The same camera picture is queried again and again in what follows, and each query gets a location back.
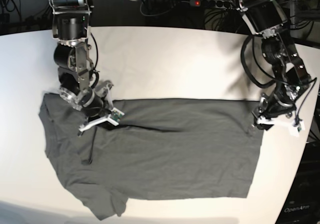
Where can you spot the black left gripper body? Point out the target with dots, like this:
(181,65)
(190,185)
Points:
(281,101)

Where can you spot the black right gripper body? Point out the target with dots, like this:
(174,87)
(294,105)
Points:
(101,115)

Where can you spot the grey T-shirt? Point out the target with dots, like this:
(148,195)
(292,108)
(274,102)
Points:
(163,149)

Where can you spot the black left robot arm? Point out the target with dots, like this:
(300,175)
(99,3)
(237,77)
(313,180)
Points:
(290,77)

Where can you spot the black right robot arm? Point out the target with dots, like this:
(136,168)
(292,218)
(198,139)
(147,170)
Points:
(77,73)

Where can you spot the black OpenArm base box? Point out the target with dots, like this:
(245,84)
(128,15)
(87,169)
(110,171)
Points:
(302,205)

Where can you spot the black power strip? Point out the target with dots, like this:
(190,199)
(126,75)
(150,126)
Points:
(210,4)

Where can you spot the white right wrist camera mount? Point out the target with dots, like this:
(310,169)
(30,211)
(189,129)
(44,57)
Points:
(88,96)

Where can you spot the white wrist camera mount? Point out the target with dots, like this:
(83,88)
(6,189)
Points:
(294,128)
(88,96)

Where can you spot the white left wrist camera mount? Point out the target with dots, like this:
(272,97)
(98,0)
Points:
(294,128)

